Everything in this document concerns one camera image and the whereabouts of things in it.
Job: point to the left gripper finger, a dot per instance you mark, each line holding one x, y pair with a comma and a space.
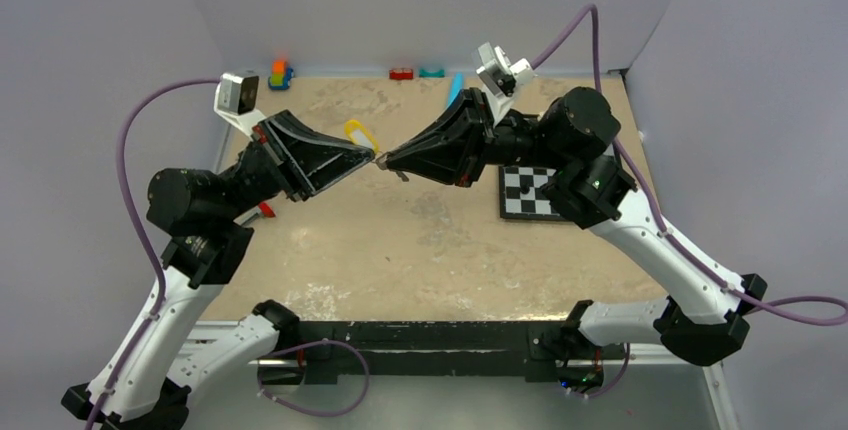
320, 169
304, 144

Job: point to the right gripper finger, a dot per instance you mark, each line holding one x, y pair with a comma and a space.
444, 130
442, 165

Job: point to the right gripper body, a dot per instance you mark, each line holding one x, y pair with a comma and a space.
485, 138

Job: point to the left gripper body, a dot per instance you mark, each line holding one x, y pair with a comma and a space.
264, 138

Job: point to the yellow tag keyring with keys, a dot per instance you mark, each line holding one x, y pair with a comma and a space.
358, 134

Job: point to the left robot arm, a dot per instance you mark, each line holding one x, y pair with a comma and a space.
143, 386

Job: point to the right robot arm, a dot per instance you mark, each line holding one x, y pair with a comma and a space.
702, 318

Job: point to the blue cylinder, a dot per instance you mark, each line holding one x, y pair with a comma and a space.
456, 85

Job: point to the orange blue toy car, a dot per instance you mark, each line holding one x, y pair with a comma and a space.
280, 76

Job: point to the teal brick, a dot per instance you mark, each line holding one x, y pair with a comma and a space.
431, 72

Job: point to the black white chessboard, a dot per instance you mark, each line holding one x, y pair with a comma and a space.
532, 206

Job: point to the red tipped tool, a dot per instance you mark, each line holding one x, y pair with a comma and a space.
262, 211

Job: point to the red brick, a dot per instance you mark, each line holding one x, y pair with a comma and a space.
401, 73

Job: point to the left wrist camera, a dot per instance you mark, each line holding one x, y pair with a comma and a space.
236, 101

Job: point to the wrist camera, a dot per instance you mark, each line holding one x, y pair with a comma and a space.
502, 79
236, 101

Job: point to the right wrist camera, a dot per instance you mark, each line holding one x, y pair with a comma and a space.
502, 79

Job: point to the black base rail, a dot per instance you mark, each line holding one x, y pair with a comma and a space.
534, 351

